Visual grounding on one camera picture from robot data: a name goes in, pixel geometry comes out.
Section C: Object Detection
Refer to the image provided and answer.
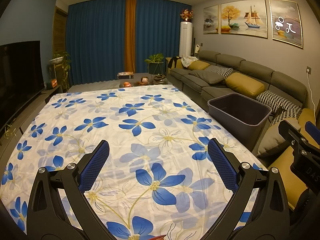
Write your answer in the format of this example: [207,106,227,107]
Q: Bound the dark grey trash bin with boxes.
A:
[207,93,272,151]

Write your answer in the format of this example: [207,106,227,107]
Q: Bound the mustard cushion near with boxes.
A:
[257,108,320,210]

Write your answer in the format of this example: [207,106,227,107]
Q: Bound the mustard cushion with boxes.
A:
[257,108,320,210]
[188,60,210,70]
[225,73,265,99]

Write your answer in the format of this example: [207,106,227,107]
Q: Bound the patterned cushion near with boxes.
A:
[256,90,302,126]

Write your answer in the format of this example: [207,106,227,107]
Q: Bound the patterned cushion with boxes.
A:
[205,65,234,79]
[256,90,302,126]

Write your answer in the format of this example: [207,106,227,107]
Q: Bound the grey tv cabinet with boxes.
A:
[1,85,62,169]

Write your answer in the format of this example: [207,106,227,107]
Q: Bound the mustard cushion middle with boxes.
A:
[225,73,265,99]

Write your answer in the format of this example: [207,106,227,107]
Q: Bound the floral blue white tablecloth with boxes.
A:
[1,85,263,239]

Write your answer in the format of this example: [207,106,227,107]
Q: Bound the patterned cushion far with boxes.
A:
[205,65,234,79]

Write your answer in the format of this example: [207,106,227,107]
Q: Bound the grey cushion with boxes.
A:
[189,70,225,85]

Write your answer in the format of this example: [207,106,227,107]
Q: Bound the grey sectional sofa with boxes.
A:
[165,50,316,209]

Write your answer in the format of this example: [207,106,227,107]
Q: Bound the right seascape painting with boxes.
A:
[268,0,303,49]

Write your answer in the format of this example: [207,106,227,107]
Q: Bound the black flat television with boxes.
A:
[0,41,44,129]

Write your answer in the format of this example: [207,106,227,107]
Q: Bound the mustard cushion far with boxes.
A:
[188,60,210,70]

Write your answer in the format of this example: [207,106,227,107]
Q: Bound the box on coffee table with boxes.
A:
[117,72,134,79]

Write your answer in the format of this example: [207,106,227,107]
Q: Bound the trailing plant on stand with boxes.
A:
[49,50,71,92]

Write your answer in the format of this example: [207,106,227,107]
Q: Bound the dark coffee table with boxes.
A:
[118,73,169,88]

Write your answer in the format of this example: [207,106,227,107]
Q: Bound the sailboat tree painting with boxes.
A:
[220,0,268,38]

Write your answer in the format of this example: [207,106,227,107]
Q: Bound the white cloth on sofa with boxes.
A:
[181,55,199,68]

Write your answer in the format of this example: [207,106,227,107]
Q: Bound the white standing air conditioner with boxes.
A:
[178,22,193,57]

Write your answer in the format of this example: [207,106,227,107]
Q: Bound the small landscape painting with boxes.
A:
[203,5,219,34]

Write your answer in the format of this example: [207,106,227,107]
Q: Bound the green potted plant centre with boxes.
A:
[144,53,164,75]

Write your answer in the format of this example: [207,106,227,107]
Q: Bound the blue curtains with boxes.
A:
[66,0,191,85]

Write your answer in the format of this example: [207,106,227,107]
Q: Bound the red gold flower decoration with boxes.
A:
[180,9,194,22]

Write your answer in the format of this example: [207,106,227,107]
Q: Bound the orange centre curtain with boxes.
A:
[124,0,137,73]

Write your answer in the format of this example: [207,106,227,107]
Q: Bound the white charging cable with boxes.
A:
[306,69,318,113]

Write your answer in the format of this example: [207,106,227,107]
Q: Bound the wall power socket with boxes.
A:
[306,66,311,74]

